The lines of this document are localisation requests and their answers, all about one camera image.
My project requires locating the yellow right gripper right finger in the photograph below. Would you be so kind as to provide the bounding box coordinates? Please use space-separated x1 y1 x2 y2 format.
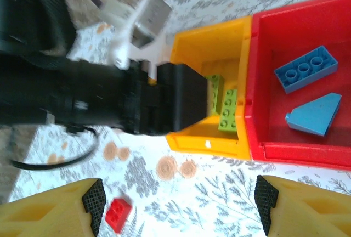
254 175 351 237

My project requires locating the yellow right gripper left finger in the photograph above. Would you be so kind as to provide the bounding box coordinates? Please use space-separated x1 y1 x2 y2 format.
0 178 107 237

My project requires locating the green lego brick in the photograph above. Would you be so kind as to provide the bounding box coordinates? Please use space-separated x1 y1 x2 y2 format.
205 74 226 116
218 88 238 133

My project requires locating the blue sloped lego piece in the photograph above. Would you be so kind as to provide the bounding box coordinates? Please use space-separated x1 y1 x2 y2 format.
285 93 343 138

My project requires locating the blue long lego brick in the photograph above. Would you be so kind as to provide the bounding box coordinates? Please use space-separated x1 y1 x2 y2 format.
274 45 339 94

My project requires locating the yellow plastic bin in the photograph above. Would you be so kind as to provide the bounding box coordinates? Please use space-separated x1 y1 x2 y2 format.
165 15 253 161

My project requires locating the red plastic bin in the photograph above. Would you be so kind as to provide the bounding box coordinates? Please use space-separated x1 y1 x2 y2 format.
244 0 351 171

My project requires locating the red lego brick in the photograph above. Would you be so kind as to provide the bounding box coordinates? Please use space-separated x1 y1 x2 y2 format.
105 197 133 234

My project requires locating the floral patterned tablecloth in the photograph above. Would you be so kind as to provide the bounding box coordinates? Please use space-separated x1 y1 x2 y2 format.
8 0 351 237

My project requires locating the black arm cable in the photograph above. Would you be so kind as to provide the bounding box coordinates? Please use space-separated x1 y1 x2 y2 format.
10 126 97 171

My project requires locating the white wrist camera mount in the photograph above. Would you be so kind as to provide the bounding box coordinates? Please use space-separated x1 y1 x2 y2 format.
111 0 168 80

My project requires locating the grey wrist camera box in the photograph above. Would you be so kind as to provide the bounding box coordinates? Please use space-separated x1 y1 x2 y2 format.
131 0 172 48

